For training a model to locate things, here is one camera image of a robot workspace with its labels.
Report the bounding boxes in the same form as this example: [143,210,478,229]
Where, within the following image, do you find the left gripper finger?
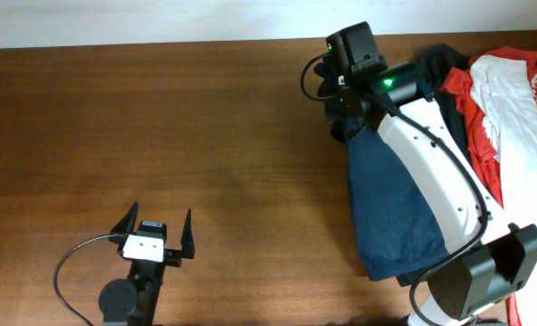
[180,209,195,259]
[110,202,139,235]

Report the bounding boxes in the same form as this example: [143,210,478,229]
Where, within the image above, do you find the navy blue shorts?
[343,118,448,286]

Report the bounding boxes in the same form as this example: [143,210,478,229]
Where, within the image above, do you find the black garment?
[412,43,473,158]

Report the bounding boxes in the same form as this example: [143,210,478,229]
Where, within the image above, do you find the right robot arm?
[309,23,537,325]

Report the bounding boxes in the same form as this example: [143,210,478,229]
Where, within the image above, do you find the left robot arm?
[98,203,196,326]

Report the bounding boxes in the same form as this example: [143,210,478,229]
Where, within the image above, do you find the red and white shirt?
[441,47,537,325]

